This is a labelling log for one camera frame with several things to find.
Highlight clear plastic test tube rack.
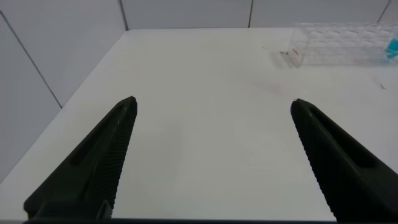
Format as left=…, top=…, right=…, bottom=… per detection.
left=285, top=22, right=398, bottom=68

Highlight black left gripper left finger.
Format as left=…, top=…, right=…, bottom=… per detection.
left=23, top=95, right=139, bottom=220

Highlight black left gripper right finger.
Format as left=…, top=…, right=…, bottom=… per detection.
left=289, top=98, right=398, bottom=223

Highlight test tube with blue pigment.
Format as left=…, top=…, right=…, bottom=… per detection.
left=384, top=37, right=398, bottom=62

